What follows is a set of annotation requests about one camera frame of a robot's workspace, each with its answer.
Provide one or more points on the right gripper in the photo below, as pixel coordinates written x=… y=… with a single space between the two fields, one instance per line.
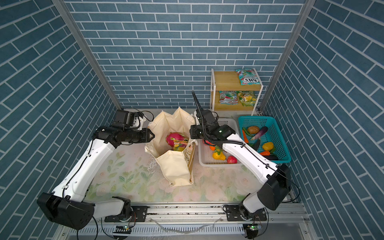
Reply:
x=193 y=132

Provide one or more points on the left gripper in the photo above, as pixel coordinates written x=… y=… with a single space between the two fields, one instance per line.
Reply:
x=146 y=135

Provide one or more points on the pink dragon fruit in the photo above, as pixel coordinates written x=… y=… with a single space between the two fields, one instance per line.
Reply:
x=172 y=137

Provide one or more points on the cream canvas grocery bag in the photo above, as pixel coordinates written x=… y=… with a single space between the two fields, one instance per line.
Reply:
x=172 y=147

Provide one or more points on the orange pink snack bag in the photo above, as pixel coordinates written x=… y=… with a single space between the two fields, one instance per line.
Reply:
x=179 y=146

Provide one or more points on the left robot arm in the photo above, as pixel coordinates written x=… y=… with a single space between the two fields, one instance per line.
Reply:
x=65 y=205

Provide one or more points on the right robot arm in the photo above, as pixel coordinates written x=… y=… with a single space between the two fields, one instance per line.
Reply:
x=275 y=179

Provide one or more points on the pink green candy bag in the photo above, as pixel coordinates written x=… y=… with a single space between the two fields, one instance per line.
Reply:
x=228 y=97

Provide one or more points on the yellow green candy bag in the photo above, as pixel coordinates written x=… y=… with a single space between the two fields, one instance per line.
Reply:
x=247 y=98

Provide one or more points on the green snack bag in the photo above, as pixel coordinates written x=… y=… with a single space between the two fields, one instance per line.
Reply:
x=248 y=77

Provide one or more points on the white plastic basket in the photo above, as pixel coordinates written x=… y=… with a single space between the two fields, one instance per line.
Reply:
x=206 y=154

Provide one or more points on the yellow pear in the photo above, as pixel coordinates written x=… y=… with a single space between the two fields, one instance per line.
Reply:
x=219 y=155

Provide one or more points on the red apple front right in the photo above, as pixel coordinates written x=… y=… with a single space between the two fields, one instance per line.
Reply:
x=232 y=160

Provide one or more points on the white wooden shelf rack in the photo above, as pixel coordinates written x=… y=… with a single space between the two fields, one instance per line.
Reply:
x=229 y=81

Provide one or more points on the brown potato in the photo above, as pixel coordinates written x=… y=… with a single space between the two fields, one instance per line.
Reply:
x=253 y=130

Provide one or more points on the teal plastic basket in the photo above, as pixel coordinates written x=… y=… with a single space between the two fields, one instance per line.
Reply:
x=273 y=135

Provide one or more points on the purple eggplant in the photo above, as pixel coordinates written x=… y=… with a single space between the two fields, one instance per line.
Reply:
x=261 y=132

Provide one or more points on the yellow bell pepper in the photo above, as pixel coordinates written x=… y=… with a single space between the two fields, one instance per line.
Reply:
x=268 y=146

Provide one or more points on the orange carrot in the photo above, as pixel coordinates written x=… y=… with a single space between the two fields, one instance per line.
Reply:
x=265 y=153

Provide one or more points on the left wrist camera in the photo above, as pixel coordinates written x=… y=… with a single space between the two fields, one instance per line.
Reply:
x=128 y=120

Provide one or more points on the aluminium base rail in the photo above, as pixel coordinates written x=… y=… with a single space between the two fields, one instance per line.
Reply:
x=289 y=221

